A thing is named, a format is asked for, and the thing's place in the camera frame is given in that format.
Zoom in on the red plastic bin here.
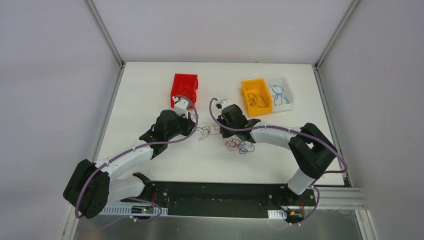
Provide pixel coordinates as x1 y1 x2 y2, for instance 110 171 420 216
170 73 199 108

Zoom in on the dark brown wire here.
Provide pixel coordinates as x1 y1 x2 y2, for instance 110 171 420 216
246 92 269 109

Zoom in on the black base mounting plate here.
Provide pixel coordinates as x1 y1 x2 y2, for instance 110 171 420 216
138 181 316 219

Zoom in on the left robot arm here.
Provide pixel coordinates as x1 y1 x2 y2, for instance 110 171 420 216
63 109 197 219

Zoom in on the blue wire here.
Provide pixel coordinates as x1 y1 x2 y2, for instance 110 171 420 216
268 84 291 107

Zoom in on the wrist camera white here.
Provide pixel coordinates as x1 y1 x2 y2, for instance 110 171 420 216
215 99 232 111
172 96 192 120

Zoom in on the clear plastic bin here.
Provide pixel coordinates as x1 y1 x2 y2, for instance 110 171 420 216
265 76 296 114

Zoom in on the coloured wire bundle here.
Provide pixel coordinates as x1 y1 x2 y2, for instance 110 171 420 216
198 125 256 155

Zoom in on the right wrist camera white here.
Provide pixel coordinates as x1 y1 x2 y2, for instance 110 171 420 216
215 99 232 111

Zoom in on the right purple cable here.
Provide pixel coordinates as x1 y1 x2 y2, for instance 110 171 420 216
208 97 349 228

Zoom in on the orange plastic bin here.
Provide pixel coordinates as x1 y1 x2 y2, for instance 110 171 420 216
240 78 273 117

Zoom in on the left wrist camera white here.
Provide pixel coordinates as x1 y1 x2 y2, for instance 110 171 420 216
172 96 192 120

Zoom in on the orange wire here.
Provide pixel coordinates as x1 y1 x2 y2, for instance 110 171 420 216
177 82 195 97

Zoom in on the purple cable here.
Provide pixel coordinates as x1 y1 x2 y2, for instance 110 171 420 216
208 97 349 228
74 94 200 223

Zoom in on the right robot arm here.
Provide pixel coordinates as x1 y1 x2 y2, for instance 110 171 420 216
215 99 337 205

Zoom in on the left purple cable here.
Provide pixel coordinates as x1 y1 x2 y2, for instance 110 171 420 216
74 94 200 223

